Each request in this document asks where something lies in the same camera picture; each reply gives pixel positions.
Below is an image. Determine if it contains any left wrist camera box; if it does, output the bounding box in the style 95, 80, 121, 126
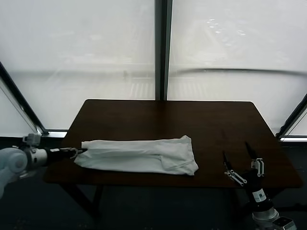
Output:
22, 133, 42, 148

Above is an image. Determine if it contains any white t-shirt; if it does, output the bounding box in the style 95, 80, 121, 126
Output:
73, 135, 199, 177

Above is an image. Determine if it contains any slanted dark frame post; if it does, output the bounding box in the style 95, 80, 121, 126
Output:
0, 58, 50, 138
275, 94, 307, 141

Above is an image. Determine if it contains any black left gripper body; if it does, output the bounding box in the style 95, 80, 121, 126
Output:
47, 149, 72, 165

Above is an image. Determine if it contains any dark vertical window mullion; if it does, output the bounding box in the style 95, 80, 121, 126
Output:
154, 0, 174, 101

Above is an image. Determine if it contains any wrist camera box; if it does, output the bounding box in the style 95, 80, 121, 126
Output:
22, 133, 42, 148
272, 216, 295, 230

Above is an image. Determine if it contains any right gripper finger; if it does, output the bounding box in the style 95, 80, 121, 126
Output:
223, 151, 248, 187
245, 141, 265, 178

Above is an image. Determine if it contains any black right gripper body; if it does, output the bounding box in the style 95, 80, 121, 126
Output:
242, 168, 274, 213

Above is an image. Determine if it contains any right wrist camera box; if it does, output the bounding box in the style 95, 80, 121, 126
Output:
272, 216, 295, 230

